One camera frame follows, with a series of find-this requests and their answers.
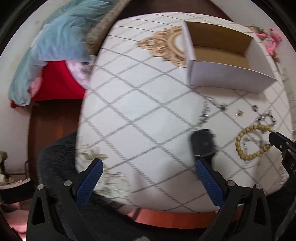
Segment wooden bead bracelet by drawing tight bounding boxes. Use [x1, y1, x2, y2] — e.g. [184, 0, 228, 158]
[235, 124, 276, 161]

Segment small gold earrings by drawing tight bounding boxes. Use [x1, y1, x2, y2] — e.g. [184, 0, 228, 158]
[236, 110, 244, 117]

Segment black smart watch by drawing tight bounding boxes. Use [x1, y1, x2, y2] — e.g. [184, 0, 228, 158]
[190, 129, 216, 161]

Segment silver pendant necklace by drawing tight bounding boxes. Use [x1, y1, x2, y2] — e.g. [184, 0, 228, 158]
[198, 96, 228, 127]

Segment dark fuzzy stool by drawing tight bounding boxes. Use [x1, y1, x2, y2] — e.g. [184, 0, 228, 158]
[37, 132, 78, 192]

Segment pink panther plush toy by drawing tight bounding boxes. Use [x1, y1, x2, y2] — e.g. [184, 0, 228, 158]
[247, 26, 282, 58]

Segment white cardboard box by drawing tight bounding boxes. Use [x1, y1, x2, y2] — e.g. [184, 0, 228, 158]
[182, 22, 277, 93]

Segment white patterned tablecloth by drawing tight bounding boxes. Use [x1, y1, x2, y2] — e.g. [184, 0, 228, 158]
[75, 13, 292, 212]

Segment red bed sheet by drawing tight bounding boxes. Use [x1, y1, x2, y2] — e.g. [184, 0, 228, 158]
[10, 61, 92, 108]

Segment teal blue duvet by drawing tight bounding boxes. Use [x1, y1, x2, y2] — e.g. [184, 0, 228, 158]
[9, 0, 117, 106]

